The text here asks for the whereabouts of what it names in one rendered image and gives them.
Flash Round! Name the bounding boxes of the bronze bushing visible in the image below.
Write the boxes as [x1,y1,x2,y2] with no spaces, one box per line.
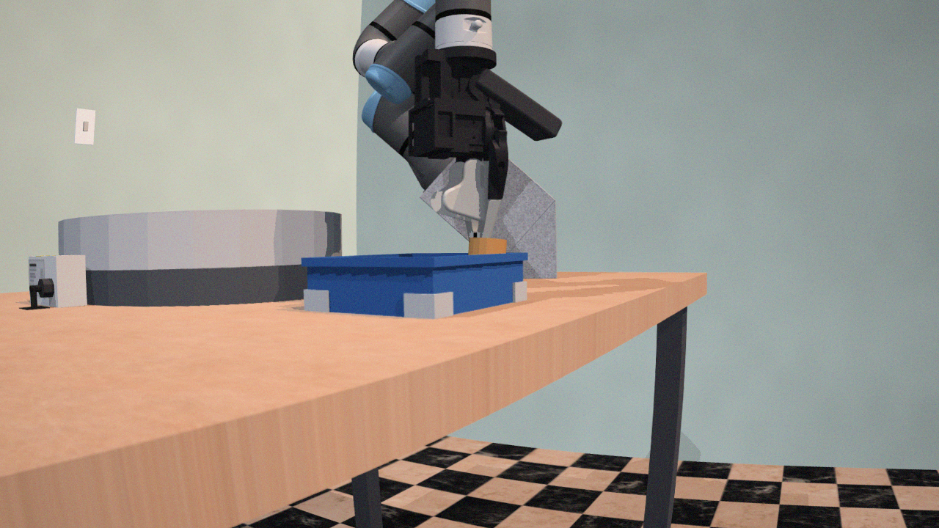
[468,238,507,255]

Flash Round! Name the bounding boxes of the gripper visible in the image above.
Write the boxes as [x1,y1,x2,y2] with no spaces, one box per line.
[409,45,508,239]

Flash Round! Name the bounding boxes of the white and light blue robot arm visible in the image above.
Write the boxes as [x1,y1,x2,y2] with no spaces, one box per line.
[353,0,562,190]

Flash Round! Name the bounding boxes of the blue crate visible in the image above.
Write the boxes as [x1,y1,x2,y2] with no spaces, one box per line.
[302,252,528,319]

